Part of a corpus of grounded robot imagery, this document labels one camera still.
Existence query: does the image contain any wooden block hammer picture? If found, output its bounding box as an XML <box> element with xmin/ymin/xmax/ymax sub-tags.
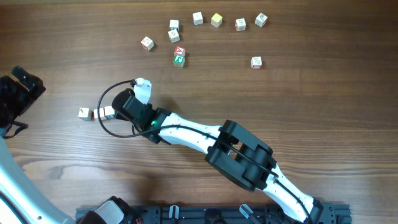
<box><xmin>78</xmin><ymin>108</ymin><xmax>93</xmax><ymax>120</ymax></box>

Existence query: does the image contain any plain wooden block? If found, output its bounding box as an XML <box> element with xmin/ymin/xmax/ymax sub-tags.
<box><xmin>168</xmin><ymin>29</ymin><xmax>180</xmax><ymax>43</ymax></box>
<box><xmin>93</xmin><ymin>108</ymin><xmax>106</xmax><ymax>121</ymax></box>
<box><xmin>104</xmin><ymin>106</ymin><xmax>116</xmax><ymax>119</ymax></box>

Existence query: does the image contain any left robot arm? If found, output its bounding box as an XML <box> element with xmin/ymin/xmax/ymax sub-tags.
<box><xmin>1</xmin><ymin>65</ymin><xmax>139</xmax><ymax>224</ymax></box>

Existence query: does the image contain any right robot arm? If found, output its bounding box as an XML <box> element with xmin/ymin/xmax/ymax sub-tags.
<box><xmin>112</xmin><ymin>89</ymin><xmax>323</xmax><ymax>223</ymax></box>

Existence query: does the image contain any wooden block red underside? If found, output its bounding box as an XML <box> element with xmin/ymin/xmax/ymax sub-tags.
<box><xmin>141</xmin><ymin>36</ymin><xmax>154</xmax><ymax>51</ymax></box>

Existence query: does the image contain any green letter wooden block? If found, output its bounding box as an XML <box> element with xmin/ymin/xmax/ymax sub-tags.
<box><xmin>174</xmin><ymin>55</ymin><xmax>185</xmax><ymax>68</ymax></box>

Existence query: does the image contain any red letter wooden block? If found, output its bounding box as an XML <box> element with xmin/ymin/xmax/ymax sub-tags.
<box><xmin>174</xmin><ymin>46</ymin><xmax>186</xmax><ymax>57</ymax></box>

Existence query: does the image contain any wooden block blue edge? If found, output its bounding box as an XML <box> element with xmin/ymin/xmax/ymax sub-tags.
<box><xmin>169</xmin><ymin>19</ymin><xmax>179</xmax><ymax>32</ymax></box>

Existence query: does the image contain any wooden block top centre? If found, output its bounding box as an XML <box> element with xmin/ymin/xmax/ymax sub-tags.
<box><xmin>192</xmin><ymin>12</ymin><xmax>203</xmax><ymax>25</ymax></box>

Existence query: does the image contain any yellow top wooden block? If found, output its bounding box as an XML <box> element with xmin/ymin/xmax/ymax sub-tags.
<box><xmin>211</xmin><ymin>13</ymin><xmax>223</xmax><ymax>27</ymax></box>

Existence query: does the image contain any wooden block red side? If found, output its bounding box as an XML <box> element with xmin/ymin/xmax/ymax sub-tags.
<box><xmin>235</xmin><ymin>18</ymin><xmax>246</xmax><ymax>32</ymax></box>

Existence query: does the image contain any wooden block red base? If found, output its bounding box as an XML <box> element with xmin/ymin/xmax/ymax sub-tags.
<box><xmin>251</xmin><ymin>57</ymin><xmax>262</xmax><ymax>69</ymax></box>

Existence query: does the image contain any wooden block top right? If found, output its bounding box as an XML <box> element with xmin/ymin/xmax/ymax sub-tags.
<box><xmin>254</xmin><ymin>12</ymin><xmax>268</xmax><ymax>27</ymax></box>

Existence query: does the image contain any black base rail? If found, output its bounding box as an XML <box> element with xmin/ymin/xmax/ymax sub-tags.
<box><xmin>74</xmin><ymin>203</ymin><xmax>353</xmax><ymax>224</ymax></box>

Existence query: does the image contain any right camera cable black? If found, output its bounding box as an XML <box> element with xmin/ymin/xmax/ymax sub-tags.
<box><xmin>96</xmin><ymin>80</ymin><xmax>315</xmax><ymax>224</ymax></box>

